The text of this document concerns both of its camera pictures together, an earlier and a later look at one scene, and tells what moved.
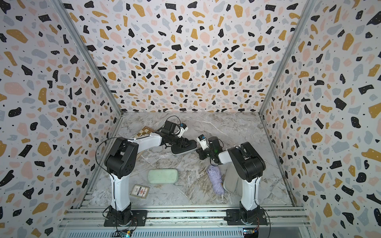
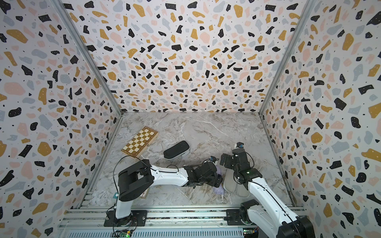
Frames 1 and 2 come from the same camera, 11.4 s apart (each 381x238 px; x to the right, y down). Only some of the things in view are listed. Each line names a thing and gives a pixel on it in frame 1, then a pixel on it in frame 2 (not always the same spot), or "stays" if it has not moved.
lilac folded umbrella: [215, 173] stays
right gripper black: [200, 153] -> [229, 158]
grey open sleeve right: [232, 181] stays
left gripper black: [182, 144] -> [215, 183]
